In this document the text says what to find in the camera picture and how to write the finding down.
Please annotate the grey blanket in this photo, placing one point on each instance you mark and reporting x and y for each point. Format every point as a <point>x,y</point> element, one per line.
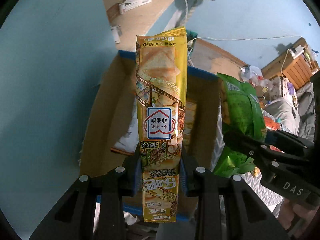
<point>300,120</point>

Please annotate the grey chevron fabric ottoman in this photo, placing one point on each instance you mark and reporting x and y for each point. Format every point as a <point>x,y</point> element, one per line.
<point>271,199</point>

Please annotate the golden yellow snack bag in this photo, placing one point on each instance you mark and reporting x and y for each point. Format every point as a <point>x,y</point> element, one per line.
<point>161,91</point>

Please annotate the white orange snack bag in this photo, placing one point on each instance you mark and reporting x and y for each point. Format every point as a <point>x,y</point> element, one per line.
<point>127,144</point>

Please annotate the green snack bag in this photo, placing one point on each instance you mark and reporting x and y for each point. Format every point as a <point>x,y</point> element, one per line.
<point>242,114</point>

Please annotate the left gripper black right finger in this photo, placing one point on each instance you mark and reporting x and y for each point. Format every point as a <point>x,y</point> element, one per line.
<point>226,208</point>

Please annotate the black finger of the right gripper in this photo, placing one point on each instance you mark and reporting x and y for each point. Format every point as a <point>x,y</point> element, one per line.
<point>255,149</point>
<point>289,143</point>

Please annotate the clear plastic bag pile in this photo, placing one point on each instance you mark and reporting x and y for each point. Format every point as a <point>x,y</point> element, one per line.
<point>253,75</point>

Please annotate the blue cardboard box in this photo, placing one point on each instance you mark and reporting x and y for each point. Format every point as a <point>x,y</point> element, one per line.
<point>111,115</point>

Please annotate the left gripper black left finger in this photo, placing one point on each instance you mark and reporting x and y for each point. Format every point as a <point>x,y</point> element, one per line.
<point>92,208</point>

